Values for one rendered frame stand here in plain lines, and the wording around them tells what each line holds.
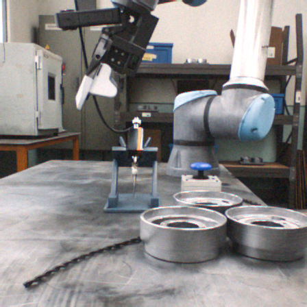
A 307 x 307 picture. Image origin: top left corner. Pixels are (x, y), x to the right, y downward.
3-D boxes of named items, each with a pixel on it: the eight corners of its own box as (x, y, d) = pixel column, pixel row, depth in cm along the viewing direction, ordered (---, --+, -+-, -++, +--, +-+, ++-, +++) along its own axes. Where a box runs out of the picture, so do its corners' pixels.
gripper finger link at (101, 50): (95, 75, 60) (113, 34, 64) (86, 70, 60) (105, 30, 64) (90, 88, 65) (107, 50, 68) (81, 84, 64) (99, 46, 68)
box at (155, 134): (167, 164, 400) (168, 129, 396) (121, 164, 397) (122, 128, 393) (164, 160, 440) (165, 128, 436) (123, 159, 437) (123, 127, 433)
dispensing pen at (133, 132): (125, 193, 63) (129, 112, 71) (125, 203, 66) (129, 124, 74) (138, 193, 63) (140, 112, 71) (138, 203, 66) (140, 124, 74)
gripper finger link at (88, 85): (108, 114, 61) (126, 70, 64) (73, 99, 59) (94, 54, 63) (104, 121, 63) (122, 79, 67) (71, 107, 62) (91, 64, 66)
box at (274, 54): (286, 65, 382) (288, 25, 378) (229, 65, 389) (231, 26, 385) (278, 70, 418) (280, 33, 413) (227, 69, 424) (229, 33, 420)
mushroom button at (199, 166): (212, 190, 70) (212, 164, 70) (190, 190, 70) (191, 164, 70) (209, 186, 74) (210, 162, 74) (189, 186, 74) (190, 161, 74)
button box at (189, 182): (220, 205, 69) (221, 179, 68) (182, 205, 69) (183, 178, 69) (215, 197, 77) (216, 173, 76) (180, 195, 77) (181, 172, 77)
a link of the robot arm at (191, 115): (186, 138, 113) (188, 92, 112) (227, 140, 105) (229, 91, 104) (164, 139, 104) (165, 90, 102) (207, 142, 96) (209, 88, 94)
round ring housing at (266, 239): (292, 271, 40) (294, 234, 40) (207, 247, 47) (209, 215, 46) (323, 247, 48) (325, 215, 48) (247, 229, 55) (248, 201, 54)
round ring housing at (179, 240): (155, 270, 40) (157, 232, 39) (129, 238, 49) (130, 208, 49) (242, 260, 43) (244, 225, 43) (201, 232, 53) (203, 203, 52)
